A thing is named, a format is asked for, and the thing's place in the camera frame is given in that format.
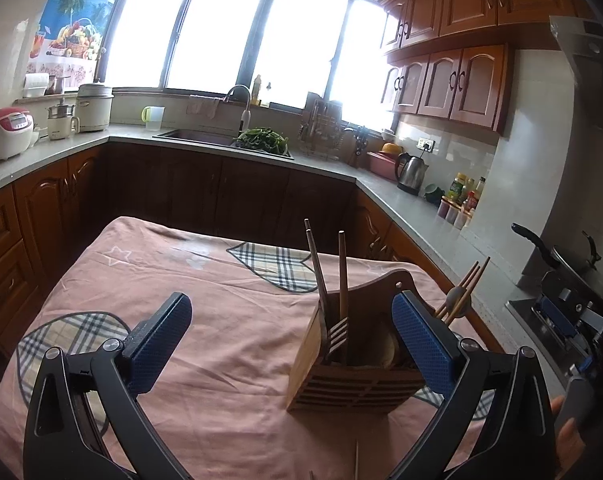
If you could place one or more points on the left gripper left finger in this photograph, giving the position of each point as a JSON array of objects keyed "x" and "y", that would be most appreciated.
[{"x": 84, "y": 420}]

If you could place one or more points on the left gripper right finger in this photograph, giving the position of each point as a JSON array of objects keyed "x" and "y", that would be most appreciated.
[{"x": 517, "y": 440}]

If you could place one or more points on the light wooden chopstick pair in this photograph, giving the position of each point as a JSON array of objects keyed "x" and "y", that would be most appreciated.
[{"x": 470, "y": 281}]

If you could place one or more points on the metal spoon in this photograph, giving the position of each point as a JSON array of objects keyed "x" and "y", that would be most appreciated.
[{"x": 453, "y": 297}]

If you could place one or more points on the stainless steel fork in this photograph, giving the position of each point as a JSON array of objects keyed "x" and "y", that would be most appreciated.
[{"x": 338, "y": 338}]

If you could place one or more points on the long dark chopstick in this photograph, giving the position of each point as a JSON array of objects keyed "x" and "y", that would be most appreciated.
[{"x": 319, "y": 277}]

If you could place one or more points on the red-tipped wooden chopstick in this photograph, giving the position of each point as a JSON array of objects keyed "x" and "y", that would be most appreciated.
[{"x": 343, "y": 292}]

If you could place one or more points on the person's right hand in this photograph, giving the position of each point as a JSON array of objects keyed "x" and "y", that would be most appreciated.
[{"x": 569, "y": 447}]

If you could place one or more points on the gas stove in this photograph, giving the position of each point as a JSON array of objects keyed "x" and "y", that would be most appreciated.
[{"x": 566, "y": 323}]

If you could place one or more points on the black wok with lid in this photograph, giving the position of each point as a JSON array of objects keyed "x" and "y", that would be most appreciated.
[{"x": 582, "y": 269}]

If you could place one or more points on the pink patterned tablecloth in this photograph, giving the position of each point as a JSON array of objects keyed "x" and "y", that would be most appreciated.
[{"x": 220, "y": 403}]

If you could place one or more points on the condiment bottles group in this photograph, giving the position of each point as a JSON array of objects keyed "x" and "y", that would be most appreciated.
[{"x": 459, "y": 203}]

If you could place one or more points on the wooden utensil holder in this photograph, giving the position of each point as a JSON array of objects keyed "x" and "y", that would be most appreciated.
[{"x": 380, "y": 373}]

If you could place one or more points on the lower wooden cabinets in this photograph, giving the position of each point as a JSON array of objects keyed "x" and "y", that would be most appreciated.
[{"x": 54, "y": 200}]

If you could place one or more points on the wooden cabinets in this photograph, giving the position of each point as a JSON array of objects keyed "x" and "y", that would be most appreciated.
[
  {"x": 54, "y": 200},
  {"x": 454, "y": 59}
]

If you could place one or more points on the stainless electric kettle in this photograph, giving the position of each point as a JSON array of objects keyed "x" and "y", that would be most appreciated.
[{"x": 410, "y": 173}]

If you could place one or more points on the range hood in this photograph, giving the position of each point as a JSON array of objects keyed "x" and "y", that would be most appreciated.
[{"x": 581, "y": 41}]

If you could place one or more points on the pink white rice cooker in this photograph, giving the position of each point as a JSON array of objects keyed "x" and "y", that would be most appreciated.
[{"x": 16, "y": 127}]

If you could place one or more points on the small white blender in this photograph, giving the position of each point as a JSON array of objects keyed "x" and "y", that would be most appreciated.
[{"x": 61, "y": 121}]

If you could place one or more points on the white electric pot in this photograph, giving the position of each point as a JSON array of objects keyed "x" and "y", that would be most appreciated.
[{"x": 93, "y": 106}]

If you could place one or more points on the upper wooden cabinets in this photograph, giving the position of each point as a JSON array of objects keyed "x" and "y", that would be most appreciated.
[{"x": 454, "y": 59}]

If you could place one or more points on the dish drying rack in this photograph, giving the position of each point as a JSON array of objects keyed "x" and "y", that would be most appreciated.
[{"x": 322, "y": 128}]

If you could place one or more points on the green vegetables in sink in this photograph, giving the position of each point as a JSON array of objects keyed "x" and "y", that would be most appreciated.
[{"x": 263, "y": 139}]

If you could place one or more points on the tropical fruit poster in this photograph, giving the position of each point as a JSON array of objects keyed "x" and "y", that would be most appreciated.
[{"x": 69, "y": 39}]

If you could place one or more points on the wall power outlet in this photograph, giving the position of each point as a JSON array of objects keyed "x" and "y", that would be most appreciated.
[{"x": 426, "y": 145}]

